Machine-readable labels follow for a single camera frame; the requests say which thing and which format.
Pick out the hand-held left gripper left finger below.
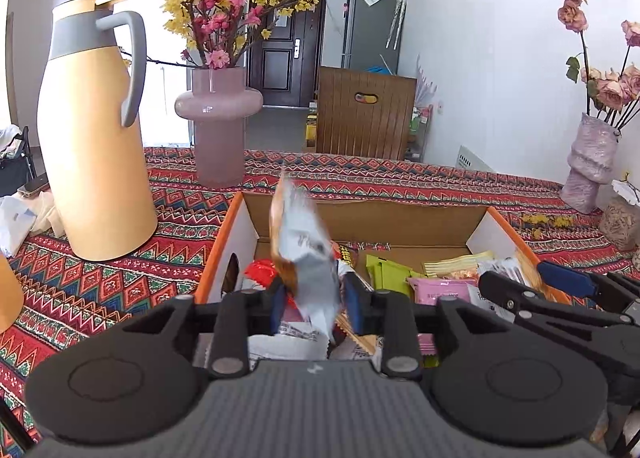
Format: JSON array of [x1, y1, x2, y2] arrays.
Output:
[[112, 283, 288, 379]]

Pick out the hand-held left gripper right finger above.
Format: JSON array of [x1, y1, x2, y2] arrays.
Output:
[[342, 270, 516, 381]]

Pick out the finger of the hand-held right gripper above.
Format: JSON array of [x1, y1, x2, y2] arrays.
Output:
[[477, 270, 640, 379], [537, 260, 640, 319]]

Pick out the white silver snack packet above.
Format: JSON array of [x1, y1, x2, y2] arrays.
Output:
[[477, 258, 536, 289]]

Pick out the cookie picture snack packet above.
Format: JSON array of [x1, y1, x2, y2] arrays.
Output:
[[330, 313, 386, 359]]

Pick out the white printed snack packet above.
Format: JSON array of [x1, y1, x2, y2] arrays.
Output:
[[247, 320, 331, 361]]

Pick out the red snack packet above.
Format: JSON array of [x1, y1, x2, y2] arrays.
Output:
[[244, 259, 286, 299]]

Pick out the green snack packet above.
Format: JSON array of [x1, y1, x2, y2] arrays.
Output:
[[365, 254, 421, 299]]

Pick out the orange yellow-bordered snack packet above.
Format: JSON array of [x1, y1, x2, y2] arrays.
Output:
[[422, 250, 496, 281]]

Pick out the silver brown snack packet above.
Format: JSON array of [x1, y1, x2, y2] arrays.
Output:
[[269, 169, 346, 345]]

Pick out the pink snack packet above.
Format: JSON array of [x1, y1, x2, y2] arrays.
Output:
[[406, 277, 483, 356]]

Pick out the red cardboard box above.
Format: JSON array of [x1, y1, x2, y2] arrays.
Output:
[[194, 190, 571, 364]]

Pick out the fallen yellow petals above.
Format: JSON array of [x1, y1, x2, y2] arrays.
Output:
[[520, 212, 575, 239]]

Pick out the clear storage jar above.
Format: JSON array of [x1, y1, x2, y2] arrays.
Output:
[[598, 179, 640, 251]]

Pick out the textured pink vase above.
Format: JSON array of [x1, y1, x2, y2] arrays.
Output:
[[559, 112, 621, 215]]

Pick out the wooden chair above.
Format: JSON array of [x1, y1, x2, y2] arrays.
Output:
[[316, 66, 418, 161]]

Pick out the small storage cart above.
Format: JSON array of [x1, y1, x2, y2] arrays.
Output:
[[405, 103, 433, 163]]

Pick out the mauve glass vase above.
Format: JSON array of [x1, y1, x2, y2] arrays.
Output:
[[175, 67, 264, 188]]

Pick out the dried pink roses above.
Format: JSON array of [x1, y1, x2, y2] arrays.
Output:
[[556, 0, 640, 131]]

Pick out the white pampas grass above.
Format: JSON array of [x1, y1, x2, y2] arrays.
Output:
[[412, 55, 441, 106]]

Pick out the yellow thermos jug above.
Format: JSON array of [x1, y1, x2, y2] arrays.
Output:
[[37, 0, 160, 261]]

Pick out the dark entrance door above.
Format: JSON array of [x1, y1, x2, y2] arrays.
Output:
[[248, 0, 327, 109]]

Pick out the grey refrigerator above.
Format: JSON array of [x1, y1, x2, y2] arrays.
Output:
[[341, 0, 408, 75]]

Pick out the white plastic bag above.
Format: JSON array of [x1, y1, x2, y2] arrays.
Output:
[[0, 194, 40, 259]]

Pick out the white folded umbrella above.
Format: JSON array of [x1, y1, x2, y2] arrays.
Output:
[[385, 0, 407, 50]]

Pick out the red and yellow blossom branches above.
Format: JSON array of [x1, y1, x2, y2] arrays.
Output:
[[95, 0, 418, 71]]

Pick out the black bag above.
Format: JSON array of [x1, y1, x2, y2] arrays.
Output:
[[0, 127, 37, 198]]

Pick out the white wall heater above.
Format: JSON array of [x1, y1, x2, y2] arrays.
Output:
[[456, 145, 493, 173]]

